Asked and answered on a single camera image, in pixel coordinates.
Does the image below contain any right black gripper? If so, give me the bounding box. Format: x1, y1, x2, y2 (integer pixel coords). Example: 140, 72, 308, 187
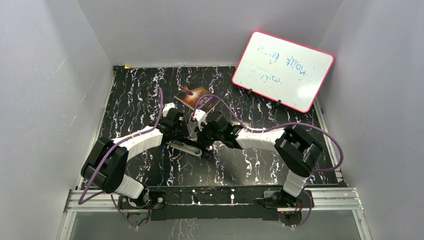
194, 120, 224, 147

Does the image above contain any black stapler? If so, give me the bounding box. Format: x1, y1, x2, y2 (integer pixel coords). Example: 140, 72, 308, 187
185, 136, 214, 152

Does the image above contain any beige stapler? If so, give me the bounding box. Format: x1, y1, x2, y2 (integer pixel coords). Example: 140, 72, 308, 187
166, 140, 203, 157

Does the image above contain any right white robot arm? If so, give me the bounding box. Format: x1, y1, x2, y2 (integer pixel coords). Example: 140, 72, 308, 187
191, 109, 323, 207

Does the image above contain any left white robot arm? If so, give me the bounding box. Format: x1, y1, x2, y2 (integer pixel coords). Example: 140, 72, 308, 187
81, 107, 189, 208

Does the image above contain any dark paperback book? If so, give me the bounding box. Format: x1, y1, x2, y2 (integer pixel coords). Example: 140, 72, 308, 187
174, 82, 220, 114

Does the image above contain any pink framed whiteboard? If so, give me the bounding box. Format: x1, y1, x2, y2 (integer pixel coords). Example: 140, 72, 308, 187
232, 31, 335, 113

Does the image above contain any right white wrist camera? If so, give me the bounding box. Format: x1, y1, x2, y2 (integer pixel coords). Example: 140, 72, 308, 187
191, 109, 207, 131

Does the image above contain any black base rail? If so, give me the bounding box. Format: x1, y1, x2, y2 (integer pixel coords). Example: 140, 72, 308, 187
117, 185, 315, 224

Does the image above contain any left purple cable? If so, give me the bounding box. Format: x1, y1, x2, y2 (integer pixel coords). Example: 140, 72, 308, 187
78, 87, 165, 229

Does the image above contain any purple cable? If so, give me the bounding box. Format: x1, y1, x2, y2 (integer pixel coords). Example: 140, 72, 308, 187
190, 94, 345, 229
78, 87, 165, 229

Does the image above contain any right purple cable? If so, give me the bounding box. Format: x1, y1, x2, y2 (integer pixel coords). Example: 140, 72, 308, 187
190, 94, 345, 229

